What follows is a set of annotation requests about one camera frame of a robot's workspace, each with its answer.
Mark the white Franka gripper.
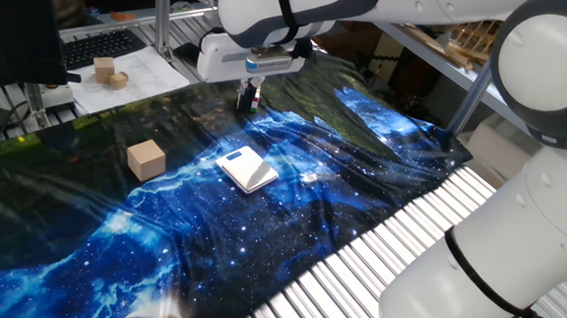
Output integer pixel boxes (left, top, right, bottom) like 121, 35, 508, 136
194, 27, 311, 116

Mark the white foam box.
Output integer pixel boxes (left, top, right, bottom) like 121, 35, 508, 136
461, 111, 537, 191

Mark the black monitor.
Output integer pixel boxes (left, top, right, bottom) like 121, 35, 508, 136
0, 0, 83, 94

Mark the aluminium frame post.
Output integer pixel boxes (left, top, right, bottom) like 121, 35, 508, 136
440, 59, 499, 139
152, 0, 177, 63

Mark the wooden rack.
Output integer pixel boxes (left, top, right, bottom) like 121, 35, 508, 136
398, 17, 506, 77

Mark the light wooden cube block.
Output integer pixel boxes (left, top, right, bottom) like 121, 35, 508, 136
126, 138, 168, 183

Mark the small wooden block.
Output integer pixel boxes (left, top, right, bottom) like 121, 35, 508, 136
107, 71, 130, 91
92, 56, 117, 86

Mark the white paper sheet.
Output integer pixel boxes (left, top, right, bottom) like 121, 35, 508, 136
66, 43, 193, 117

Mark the galaxy print cloth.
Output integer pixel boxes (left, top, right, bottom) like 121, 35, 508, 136
0, 43, 482, 318

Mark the black computer keyboard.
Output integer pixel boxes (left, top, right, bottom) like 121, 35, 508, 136
61, 28, 150, 72

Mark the silver digital pocket scale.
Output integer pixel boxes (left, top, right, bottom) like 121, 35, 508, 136
214, 143, 282, 198

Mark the Rubik's cube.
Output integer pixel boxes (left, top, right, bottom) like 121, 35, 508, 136
249, 87, 263, 113

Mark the orange object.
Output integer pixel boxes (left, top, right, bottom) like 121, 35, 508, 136
109, 9, 136, 24

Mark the white button box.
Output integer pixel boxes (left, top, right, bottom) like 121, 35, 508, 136
25, 81, 77, 115

